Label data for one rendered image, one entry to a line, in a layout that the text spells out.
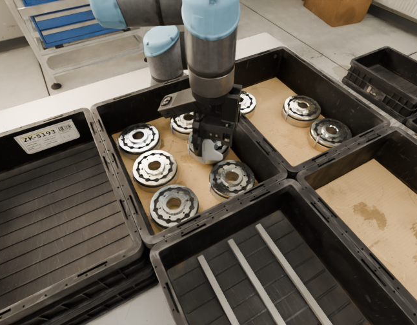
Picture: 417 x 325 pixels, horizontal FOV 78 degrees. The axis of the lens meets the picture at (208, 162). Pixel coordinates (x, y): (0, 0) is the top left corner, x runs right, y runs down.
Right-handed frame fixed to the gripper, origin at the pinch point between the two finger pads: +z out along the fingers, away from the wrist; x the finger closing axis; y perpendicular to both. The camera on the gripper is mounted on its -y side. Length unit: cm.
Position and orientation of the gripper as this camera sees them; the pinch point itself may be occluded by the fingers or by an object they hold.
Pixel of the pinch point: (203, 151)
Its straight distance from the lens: 61.9
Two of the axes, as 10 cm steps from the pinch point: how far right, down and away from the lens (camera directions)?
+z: 0.2, 5.6, 8.3
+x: 2.8, -8.0, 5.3
